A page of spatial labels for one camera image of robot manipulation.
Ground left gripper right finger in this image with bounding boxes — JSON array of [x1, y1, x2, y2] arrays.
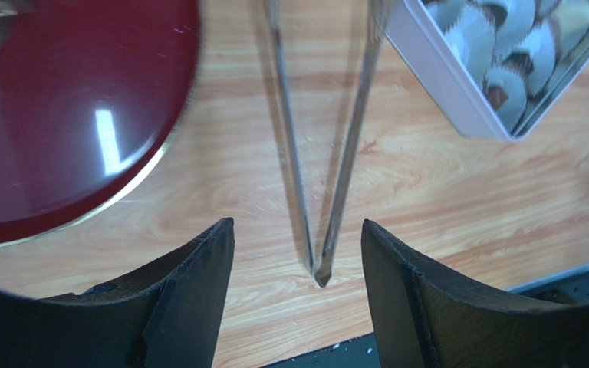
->
[[360, 220, 589, 367]]

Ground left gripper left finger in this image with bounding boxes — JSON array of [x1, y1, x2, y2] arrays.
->
[[0, 218, 235, 367]]

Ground metal serving tongs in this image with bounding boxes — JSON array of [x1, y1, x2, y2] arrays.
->
[[265, 1, 396, 288]]

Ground brown chocolate piece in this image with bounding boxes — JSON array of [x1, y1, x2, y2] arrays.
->
[[486, 85, 509, 111]]

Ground pink chocolate tin box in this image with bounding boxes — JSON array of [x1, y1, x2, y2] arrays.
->
[[387, 1, 589, 142]]

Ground red round tray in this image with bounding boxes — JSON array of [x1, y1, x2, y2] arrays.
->
[[0, 1, 202, 247]]

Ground aluminium frame rail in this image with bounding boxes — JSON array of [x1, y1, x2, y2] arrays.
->
[[507, 263, 589, 303]]

